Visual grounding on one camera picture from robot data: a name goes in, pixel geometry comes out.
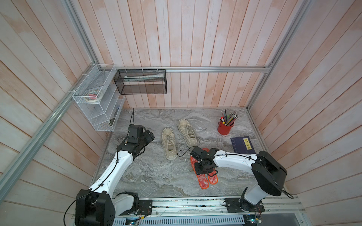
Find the white wire wall shelf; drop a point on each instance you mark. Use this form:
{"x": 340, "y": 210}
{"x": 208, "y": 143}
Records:
{"x": 103, "y": 115}

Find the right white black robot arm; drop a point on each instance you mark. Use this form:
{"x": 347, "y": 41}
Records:
{"x": 269, "y": 174}

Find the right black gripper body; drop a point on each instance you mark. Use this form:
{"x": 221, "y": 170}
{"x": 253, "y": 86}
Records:
{"x": 200, "y": 169}

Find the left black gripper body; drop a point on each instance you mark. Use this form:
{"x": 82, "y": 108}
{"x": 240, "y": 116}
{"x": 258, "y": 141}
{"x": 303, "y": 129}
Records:
{"x": 146, "y": 139}

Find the dark blue book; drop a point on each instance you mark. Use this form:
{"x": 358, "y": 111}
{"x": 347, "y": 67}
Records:
{"x": 242, "y": 145}

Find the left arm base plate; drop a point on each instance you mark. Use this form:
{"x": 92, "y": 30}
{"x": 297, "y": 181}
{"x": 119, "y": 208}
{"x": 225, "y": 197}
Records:
{"x": 141, "y": 207}

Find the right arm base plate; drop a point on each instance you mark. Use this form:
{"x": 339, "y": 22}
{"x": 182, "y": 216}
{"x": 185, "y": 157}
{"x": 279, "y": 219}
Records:
{"x": 237, "y": 205}

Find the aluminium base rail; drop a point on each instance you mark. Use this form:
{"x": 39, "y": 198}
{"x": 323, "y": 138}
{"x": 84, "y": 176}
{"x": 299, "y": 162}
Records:
{"x": 213, "y": 206}

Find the beige lace sneaker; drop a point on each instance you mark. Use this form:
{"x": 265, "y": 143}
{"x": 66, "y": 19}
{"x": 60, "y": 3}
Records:
{"x": 188, "y": 133}
{"x": 169, "y": 144}

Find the pens and pencils bunch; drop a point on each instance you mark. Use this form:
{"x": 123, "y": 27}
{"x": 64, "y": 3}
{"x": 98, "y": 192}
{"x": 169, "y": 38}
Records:
{"x": 228, "y": 119}

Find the tape roll in shelf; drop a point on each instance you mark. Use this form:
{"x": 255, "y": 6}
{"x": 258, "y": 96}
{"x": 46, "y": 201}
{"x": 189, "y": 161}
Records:
{"x": 93, "y": 96}

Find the red pen cup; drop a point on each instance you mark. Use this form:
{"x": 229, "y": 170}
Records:
{"x": 224, "y": 129}

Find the black mesh wall basket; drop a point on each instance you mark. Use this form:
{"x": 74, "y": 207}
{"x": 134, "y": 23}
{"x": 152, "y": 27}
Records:
{"x": 141, "y": 81}

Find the red insole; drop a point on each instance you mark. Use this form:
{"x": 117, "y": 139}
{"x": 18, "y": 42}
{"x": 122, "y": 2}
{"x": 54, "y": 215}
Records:
{"x": 212, "y": 177}
{"x": 202, "y": 179}

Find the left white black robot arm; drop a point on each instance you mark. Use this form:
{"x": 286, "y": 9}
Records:
{"x": 95, "y": 206}

